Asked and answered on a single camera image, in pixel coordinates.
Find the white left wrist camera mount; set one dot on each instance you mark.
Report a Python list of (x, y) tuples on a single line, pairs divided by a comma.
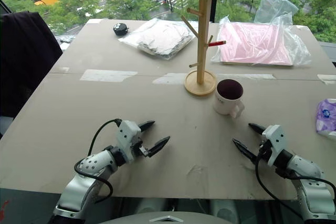
[(126, 137)]

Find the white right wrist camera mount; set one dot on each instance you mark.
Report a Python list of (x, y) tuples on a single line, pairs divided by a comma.
[(274, 142)]

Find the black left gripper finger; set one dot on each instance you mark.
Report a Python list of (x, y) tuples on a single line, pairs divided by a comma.
[(158, 146), (146, 125)]

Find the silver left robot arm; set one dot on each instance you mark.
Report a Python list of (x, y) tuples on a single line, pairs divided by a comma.
[(90, 165)]

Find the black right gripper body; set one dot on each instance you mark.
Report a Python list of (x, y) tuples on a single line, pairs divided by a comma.
[(263, 150)]

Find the small black round device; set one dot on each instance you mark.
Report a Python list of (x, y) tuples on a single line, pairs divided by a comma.
[(120, 29)]

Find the white mug with dark inside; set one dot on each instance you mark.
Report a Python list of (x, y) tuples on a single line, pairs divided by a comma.
[(228, 98)]

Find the grey cloth in plastic bag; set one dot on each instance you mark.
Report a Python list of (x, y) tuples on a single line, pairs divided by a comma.
[(158, 37)]

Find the purple tissue pack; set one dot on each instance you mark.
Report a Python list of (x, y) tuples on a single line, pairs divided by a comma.
[(326, 119)]

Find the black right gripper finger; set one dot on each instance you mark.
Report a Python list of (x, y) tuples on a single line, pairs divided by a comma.
[(257, 128), (244, 150)]

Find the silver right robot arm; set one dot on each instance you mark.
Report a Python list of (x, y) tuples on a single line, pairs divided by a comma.
[(307, 171)]

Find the pink cloth in plastic bag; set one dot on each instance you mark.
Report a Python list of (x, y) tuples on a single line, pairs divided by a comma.
[(253, 43)]

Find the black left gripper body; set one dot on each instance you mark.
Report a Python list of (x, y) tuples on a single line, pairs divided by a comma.
[(138, 145)]

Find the empty clear plastic bag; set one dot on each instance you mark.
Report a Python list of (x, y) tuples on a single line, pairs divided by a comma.
[(274, 9)]

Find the grey robot torso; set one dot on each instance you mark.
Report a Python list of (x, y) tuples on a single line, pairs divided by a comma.
[(168, 218)]

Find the wooden mug tree stand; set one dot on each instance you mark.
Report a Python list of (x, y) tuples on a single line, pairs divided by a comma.
[(201, 58)]

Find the dark chair with cloth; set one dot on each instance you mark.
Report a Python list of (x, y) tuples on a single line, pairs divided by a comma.
[(23, 61)]

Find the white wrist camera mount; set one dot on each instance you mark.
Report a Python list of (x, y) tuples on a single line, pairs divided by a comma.
[(274, 142), (126, 137)]

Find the red marker tape on peg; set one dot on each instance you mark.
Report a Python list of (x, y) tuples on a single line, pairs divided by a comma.
[(217, 43)]

